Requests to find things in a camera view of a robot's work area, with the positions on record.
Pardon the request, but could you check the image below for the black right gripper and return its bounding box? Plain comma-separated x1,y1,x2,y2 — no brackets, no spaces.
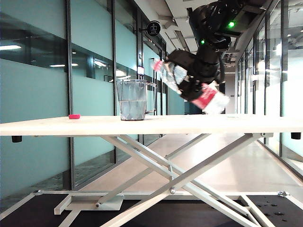
179,50,223,101

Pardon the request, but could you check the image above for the clear red-label water bottle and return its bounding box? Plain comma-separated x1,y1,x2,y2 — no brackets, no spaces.
152,59,231,115

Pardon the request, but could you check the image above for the clear plastic measuring cup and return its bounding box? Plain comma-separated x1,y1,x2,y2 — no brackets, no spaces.
116,79,158,122

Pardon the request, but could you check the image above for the round black hanging sign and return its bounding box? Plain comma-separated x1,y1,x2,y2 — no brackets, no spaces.
139,21,161,36

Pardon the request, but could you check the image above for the black base platform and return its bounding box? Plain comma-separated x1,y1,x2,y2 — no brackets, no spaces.
0,192,303,227

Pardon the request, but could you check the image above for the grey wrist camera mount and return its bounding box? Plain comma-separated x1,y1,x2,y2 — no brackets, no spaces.
165,50,197,70

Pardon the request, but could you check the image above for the long black door handle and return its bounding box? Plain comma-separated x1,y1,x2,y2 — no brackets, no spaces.
151,58,158,116

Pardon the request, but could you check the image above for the white scissor lift frame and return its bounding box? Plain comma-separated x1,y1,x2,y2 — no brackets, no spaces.
0,133,303,227

